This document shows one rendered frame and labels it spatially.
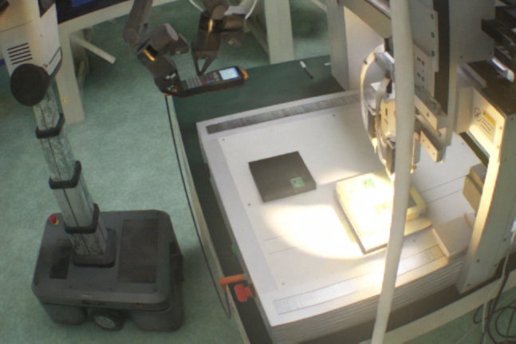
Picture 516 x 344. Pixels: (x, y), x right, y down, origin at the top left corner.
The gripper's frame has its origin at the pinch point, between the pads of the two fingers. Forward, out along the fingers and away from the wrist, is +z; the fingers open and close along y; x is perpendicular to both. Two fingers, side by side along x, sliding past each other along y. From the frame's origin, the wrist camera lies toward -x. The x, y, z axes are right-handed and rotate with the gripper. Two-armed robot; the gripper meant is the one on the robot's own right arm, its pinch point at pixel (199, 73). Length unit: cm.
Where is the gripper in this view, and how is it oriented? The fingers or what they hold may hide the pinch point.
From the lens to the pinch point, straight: 162.1
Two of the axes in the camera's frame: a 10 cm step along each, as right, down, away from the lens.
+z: -1.7, 8.5, 5.0
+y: -2.9, -5.2, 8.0
